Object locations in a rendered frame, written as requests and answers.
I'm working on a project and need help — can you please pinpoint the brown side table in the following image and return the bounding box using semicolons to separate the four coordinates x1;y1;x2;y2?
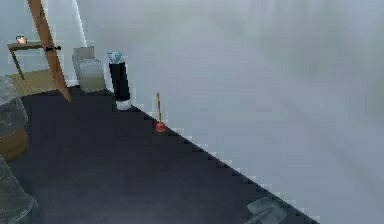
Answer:
7;41;46;81

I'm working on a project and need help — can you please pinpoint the red plunger with wooden stick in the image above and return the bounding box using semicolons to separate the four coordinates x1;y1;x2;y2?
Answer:
154;92;168;133

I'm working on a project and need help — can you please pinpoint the grey and brown cabinet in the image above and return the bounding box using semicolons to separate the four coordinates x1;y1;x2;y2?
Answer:
0;75;30;162

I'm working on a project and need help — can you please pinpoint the brown wooden room door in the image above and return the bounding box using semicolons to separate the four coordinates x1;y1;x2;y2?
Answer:
27;0;73;103

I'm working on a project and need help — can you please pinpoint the black bin with blue bag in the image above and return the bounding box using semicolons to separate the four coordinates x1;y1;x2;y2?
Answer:
106;51;132;111

